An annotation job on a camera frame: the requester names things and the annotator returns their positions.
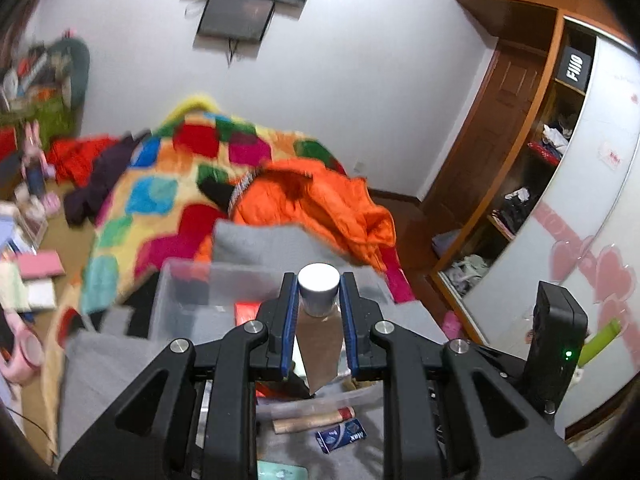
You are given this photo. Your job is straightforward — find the lime green cylinder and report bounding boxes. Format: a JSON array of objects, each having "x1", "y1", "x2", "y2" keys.
[{"x1": 577, "y1": 321, "x2": 622, "y2": 367}]

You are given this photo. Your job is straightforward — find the wooden door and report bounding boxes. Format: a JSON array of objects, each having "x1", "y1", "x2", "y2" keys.
[{"x1": 419, "y1": 35, "x2": 558, "y2": 216}]

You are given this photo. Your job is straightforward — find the beige tube with white cap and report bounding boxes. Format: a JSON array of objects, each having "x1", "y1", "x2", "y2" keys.
[{"x1": 295, "y1": 262, "x2": 346, "y2": 396}]

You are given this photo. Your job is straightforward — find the red cloth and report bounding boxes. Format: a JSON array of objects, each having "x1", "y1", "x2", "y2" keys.
[{"x1": 527, "y1": 141, "x2": 561, "y2": 166}]

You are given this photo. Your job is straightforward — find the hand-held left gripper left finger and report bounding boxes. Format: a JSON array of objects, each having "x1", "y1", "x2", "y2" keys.
[{"x1": 57, "y1": 272, "x2": 301, "y2": 480}]

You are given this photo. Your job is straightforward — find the small black wall monitor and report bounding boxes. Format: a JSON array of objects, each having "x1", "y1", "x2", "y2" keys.
[{"x1": 196, "y1": 0, "x2": 277, "y2": 43}]

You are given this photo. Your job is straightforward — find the pink rabbit toy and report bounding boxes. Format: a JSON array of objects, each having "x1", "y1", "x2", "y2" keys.
[{"x1": 20, "y1": 122, "x2": 51, "y2": 198}]

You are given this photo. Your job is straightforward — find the pale green packet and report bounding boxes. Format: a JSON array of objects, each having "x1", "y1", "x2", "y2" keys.
[{"x1": 257, "y1": 461, "x2": 308, "y2": 480}]

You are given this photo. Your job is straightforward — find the brown paper-wrapped roll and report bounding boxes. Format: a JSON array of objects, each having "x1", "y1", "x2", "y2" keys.
[{"x1": 272, "y1": 406, "x2": 357, "y2": 434}]

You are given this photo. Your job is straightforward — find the dark purple garment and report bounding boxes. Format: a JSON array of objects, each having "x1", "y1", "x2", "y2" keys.
[{"x1": 64, "y1": 132, "x2": 151, "y2": 227}]

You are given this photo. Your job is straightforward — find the folded dark clothes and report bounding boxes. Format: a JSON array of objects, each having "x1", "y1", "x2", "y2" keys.
[{"x1": 492, "y1": 187, "x2": 538, "y2": 236}]

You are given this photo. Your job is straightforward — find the pile of assorted boxes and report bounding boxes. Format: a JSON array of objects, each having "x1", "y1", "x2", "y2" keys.
[{"x1": 0, "y1": 45, "x2": 66, "y2": 106}]

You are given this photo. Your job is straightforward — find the wooden wardrobe with shelves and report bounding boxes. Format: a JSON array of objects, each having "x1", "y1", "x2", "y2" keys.
[{"x1": 462, "y1": 37, "x2": 640, "y2": 441}]

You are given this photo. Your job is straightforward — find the pink clog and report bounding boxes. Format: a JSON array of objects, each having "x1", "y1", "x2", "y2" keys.
[{"x1": 442, "y1": 310, "x2": 466, "y2": 341}]

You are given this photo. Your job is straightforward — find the orange puffer jacket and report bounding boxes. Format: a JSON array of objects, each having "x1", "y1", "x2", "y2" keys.
[{"x1": 192, "y1": 157, "x2": 398, "y2": 273}]

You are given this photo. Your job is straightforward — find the long red box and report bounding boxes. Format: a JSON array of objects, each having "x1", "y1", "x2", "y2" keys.
[{"x1": 234, "y1": 301, "x2": 261, "y2": 328}]

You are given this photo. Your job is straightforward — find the grey-green cushion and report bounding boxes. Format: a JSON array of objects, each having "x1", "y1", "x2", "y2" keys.
[{"x1": 35, "y1": 37, "x2": 91, "y2": 111}]

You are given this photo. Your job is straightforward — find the red and grey box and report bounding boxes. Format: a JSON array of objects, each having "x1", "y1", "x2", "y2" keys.
[{"x1": 0, "y1": 127, "x2": 23, "y2": 166}]

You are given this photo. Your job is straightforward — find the pink notebook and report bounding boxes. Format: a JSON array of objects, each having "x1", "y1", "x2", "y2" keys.
[{"x1": 15, "y1": 251, "x2": 66, "y2": 278}]

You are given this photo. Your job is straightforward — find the clear plastic storage bin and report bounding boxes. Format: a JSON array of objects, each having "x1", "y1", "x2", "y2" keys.
[{"x1": 149, "y1": 257, "x2": 401, "y2": 418}]

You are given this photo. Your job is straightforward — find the purple cloth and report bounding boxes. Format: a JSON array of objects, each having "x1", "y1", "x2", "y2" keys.
[{"x1": 432, "y1": 230, "x2": 461, "y2": 261}]

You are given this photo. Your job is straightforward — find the red garment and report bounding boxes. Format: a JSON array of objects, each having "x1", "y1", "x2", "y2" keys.
[{"x1": 47, "y1": 135, "x2": 121, "y2": 186}]

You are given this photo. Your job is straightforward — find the white cloth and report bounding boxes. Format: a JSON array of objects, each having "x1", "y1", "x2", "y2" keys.
[{"x1": 542, "y1": 120, "x2": 571, "y2": 153}]

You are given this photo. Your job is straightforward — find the colourful patchwork quilt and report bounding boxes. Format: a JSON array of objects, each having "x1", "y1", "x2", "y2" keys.
[{"x1": 55, "y1": 92, "x2": 416, "y2": 351}]

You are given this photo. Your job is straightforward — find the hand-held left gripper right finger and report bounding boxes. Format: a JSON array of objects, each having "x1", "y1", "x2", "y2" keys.
[{"x1": 340, "y1": 272, "x2": 586, "y2": 480}]

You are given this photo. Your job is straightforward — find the small blue packet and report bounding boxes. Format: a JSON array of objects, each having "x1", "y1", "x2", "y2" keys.
[{"x1": 315, "y1": 419, "x2": 368, "y2": 454}]

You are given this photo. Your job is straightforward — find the pink roll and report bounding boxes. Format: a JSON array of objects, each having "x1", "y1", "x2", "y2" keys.
[{"x1": 0, "y1": 322, "x2": 46, "y2": 386}]

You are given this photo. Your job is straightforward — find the white bag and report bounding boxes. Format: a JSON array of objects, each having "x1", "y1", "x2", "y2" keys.
[{"x1": 445, "y1": 255, "x2": 493, "y2": 293}]

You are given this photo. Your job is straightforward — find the black printed box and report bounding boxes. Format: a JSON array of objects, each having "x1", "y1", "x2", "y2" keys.
[{"x1": 554, "y1": 46, "x2": 593, "y2": 93}]

